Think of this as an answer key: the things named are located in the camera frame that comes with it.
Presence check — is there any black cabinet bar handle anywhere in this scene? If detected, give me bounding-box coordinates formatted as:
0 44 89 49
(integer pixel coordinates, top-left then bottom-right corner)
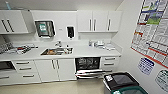
107 18 112 32
0 19 9 34
93 18 97 32
6 18 15 33
88 18 93 32

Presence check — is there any steel paper towel dispenser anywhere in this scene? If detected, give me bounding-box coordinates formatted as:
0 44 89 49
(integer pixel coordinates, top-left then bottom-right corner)
34 20 56 39

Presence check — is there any black lid waste bin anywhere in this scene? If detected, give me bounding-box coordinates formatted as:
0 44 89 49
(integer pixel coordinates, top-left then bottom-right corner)
102 72 140 94

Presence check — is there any stainless steel dishwasher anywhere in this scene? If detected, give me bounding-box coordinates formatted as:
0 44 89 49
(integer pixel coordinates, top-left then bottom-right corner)
74 56 105 80

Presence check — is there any white base cabinet door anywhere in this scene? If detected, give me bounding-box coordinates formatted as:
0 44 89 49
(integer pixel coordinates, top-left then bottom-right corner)
34 59 60 83
54 58 77 82

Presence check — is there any small green wall sign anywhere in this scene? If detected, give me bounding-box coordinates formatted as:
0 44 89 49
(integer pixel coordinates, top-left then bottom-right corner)
154 68 168 93

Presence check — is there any built-in black microwave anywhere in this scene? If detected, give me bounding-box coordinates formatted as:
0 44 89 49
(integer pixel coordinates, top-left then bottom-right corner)
0 60 16 72

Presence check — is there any chrome faucet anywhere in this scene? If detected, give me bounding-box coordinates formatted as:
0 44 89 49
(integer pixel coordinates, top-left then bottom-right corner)
55 40 63 49

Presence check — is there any blue spray bottle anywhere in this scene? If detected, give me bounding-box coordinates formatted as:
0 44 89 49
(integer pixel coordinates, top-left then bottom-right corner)
4 0 12 11

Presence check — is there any small blue wall sign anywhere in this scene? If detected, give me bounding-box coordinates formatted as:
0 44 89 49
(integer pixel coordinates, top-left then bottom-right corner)
137 57 156 76

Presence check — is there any white cup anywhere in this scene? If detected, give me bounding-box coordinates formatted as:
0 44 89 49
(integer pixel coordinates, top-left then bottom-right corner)
64 48 72 55

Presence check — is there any stainless steel sink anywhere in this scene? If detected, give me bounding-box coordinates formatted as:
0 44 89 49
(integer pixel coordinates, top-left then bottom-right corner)
40 47 74 56

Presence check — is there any black wall soap dispenser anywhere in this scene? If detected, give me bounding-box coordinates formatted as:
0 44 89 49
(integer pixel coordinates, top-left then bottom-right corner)
66 25 76 40

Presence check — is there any brown bowl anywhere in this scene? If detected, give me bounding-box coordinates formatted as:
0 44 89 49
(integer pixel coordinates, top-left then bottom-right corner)
46 49 57 55

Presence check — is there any teal dispenser sticker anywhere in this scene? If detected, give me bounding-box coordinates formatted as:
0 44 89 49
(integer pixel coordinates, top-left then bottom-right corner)
37 23 47 34

